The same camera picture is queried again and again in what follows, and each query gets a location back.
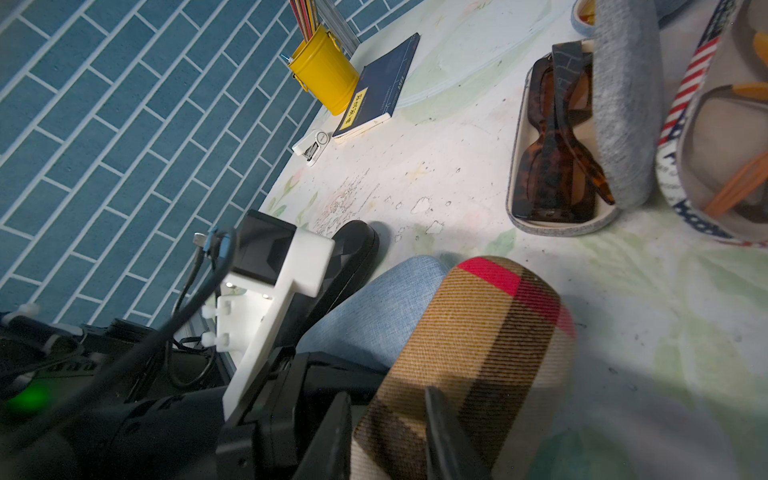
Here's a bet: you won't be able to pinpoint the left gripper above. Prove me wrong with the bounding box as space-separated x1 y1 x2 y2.
216 350 384 479

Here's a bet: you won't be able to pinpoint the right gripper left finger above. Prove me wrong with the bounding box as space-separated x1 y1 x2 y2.
292 391 352 480

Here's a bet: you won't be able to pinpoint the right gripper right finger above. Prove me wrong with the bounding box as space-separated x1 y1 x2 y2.
425 386 491 480

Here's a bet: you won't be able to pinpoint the plaid beige glasses case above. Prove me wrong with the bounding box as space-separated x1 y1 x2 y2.
351 256 576 479

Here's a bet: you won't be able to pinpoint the light blue denim case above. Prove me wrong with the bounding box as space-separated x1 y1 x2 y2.
296 255 450 373

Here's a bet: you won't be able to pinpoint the black glasses case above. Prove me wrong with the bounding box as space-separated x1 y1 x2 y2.
274 220 380 347

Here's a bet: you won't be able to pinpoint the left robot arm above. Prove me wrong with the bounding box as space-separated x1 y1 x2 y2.
1 348 383 479

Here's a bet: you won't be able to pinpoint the grey case tortoise sunglasses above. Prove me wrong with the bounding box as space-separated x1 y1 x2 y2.
506 1 663 237

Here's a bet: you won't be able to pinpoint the flag pattern glasses case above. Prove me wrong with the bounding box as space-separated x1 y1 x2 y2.
656 1 767 247

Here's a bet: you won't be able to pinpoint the blue case yellow glasses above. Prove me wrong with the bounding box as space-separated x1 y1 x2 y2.
570 0 689 37

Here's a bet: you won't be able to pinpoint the tortoise brown sunglasses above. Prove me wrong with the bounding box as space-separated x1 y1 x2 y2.
508 41 616 226

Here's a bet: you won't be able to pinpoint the dark blue book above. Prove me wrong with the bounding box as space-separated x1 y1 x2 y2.
332 33 421 143

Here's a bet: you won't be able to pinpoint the yellow pencil cup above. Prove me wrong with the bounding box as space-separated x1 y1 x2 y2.
289 26 359 116

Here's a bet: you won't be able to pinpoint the coloured pencils bundle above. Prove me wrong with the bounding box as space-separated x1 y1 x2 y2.
289 0 320 43

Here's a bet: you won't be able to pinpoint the black camera cable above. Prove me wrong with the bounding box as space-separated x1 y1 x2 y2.
0 227 241 457

